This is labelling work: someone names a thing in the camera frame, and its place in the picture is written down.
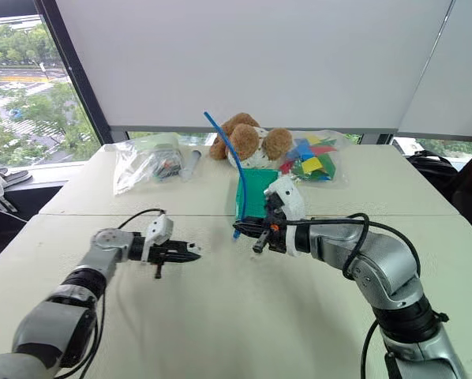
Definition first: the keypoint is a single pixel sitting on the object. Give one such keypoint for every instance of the grey plastic syringe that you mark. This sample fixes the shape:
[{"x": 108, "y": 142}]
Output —
[{"x": 190, "y": 163}]

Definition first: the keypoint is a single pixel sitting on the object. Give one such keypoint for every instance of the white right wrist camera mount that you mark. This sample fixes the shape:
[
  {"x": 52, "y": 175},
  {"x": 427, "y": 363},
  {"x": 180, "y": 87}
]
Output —
[{"x": 291, "y": 197}]

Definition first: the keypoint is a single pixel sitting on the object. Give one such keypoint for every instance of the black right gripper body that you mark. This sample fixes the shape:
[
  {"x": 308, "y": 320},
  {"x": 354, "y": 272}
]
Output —
[{"x": 276, "y": 237}]

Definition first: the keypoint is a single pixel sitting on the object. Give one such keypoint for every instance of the large white roller blind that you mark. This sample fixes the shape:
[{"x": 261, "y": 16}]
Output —
[{"x": 240, "y": 59}]

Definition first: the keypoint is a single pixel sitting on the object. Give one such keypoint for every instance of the small white coupler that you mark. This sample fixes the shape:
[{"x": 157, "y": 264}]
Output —
[{"x": 192, "y": 247}]

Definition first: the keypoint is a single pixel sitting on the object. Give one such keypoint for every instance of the plastic bag of coloured pieces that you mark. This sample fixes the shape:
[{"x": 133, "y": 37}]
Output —
[{"x": 313, "y": 158}]

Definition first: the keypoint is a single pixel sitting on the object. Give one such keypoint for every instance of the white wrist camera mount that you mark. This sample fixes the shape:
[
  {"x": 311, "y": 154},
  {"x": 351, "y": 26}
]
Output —
[
  {"x": 291, "y": 197},
  {"x": 159, "y": 229}
]

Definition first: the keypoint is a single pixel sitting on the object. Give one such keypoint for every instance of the clear plastic bag of parts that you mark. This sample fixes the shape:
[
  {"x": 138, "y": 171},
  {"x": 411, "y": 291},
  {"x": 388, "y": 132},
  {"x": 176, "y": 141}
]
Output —
[{"x": 149, "y": 166}]

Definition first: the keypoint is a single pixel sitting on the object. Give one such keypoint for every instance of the narrow white roller blind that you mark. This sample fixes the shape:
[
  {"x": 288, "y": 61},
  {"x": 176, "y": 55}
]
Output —
[{"x": 453, "y": 79}]

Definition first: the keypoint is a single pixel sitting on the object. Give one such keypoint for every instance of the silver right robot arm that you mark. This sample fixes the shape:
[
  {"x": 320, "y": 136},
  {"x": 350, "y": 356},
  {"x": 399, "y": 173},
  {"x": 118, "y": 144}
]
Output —
[{"x": 382, "y": 256}]

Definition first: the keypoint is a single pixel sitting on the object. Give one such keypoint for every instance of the dark window frame post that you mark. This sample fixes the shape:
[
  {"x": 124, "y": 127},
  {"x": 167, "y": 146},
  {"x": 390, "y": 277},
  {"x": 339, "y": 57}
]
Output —
[{"x": 78, "y": 79}]

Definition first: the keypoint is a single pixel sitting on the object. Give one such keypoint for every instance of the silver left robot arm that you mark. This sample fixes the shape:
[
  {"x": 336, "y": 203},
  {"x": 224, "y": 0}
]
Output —
[{"x": 102, "y": 262}]

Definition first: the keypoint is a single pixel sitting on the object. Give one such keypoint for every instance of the green bin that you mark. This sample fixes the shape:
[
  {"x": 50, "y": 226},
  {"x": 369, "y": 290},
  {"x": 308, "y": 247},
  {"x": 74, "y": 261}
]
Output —
[{"x": 255, "y": 193}]

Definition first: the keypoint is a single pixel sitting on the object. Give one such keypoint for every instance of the black backpack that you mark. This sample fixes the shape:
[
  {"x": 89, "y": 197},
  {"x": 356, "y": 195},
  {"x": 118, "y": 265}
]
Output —
[{"x": 437, "y": 169}]

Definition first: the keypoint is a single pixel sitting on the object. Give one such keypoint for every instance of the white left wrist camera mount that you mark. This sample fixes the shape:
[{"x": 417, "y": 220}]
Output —
[{"x": 159, "y": 229}]

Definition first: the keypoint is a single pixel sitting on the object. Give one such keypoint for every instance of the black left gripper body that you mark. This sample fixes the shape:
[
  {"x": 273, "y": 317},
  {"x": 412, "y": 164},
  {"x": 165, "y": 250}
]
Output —
[{"x": 165, "y": 252}]

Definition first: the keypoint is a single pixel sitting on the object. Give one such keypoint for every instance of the black flat sill object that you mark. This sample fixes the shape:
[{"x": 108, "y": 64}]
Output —
[{"x": 17, "y": 176}]

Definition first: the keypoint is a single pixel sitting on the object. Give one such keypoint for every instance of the brown teddy bear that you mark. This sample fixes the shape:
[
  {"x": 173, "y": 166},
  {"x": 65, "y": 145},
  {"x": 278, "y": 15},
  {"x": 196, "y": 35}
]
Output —
[{"x": 244, "y": 138}]

